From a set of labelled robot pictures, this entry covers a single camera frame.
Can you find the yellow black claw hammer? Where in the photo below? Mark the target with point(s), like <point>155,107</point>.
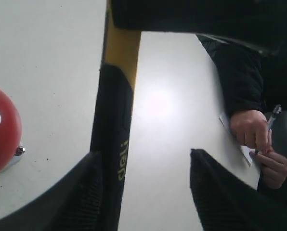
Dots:
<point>113,113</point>

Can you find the person's right hand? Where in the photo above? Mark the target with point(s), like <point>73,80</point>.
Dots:
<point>240,137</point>

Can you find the person's black jacket sleeve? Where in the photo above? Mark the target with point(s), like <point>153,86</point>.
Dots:
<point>249,80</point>

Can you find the pen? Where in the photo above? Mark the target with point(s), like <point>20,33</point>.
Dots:
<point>270,125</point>

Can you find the red dome push button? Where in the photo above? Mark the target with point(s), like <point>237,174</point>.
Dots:
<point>11,149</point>

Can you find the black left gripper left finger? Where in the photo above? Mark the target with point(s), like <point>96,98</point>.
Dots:
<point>72,204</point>

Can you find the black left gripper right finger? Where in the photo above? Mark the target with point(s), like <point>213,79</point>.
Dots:
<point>225,203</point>

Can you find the person's left hand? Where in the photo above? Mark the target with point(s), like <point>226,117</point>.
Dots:
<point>273,167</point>

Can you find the white paper sheet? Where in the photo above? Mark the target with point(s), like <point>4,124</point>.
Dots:
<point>243,149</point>

